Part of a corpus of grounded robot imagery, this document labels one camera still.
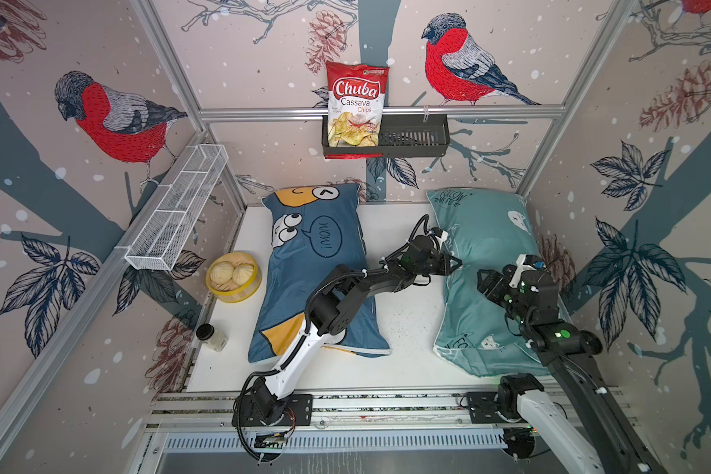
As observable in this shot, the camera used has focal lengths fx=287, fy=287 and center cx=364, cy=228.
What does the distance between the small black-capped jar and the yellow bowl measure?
131mm

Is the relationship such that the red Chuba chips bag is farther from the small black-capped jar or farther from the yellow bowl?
the small black-capped jar

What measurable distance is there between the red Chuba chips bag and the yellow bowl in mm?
509

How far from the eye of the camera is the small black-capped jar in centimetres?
79

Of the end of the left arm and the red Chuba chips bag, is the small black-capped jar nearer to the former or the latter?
the end of the left arm

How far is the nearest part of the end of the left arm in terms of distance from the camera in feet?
2.59

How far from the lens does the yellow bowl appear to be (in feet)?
3.09

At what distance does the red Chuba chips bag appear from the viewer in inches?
33.0
